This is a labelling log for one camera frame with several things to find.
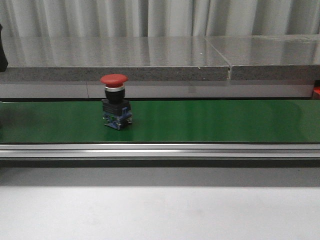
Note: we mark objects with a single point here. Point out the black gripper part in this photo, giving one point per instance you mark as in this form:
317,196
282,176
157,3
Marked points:
3,58

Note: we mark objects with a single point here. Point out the green conveyor belt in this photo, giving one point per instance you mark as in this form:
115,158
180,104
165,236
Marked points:
245,121

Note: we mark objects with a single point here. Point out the red plastic tray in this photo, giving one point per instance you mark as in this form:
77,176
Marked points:
316,93

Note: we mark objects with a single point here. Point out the aluminium conveyor side rail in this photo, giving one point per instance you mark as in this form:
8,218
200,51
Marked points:
162,150

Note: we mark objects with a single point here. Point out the grey stone slab shelf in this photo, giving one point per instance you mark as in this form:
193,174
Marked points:
163,59

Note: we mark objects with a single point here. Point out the grey curtain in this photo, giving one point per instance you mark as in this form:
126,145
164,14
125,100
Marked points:
158,18

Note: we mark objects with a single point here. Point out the red mushroom push button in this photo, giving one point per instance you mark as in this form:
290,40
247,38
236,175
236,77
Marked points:
117,111

